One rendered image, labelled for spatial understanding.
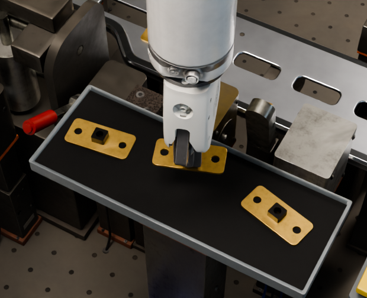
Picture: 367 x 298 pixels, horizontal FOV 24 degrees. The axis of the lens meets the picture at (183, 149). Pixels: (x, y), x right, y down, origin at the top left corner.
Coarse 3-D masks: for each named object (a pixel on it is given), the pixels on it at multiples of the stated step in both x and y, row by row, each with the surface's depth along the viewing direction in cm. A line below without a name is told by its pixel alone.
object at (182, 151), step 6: (180, 132) 89; (186, 132) 89; (180, 138) 89; (186, 138) 89; (180, 144) 90; (186, 144) 90; (180, 150) 90; (186, 150) 90; (180, 156) 91; (186, 156) 90; (180, 162) 91; (186, 162) 91
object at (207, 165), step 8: (160, 144) 101; (208, 152) 101; (216, 152) 101; (224, 152) 101; (152, 160) 100; (160, 160) 100; (168, 160) 100; (208, 160) 100; (224, 160) 100; (176, 168) 99; (184, 168) 99; (192, 168) 99; (200, 168) 99; (208, 168) 99; (216, 168) 99
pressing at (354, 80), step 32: (96, 0) 143; (128, 0) 143; (128, 32) 139; (256, 32) 139; (288, 32) 140; (128, 64) 136; (288, 64) 135; (320, 64) 135; (352, 64) 135; (256, 96) 132; (288, 96) 132; (352, 96) 132; (288, 128) 128; (352, 160) 125
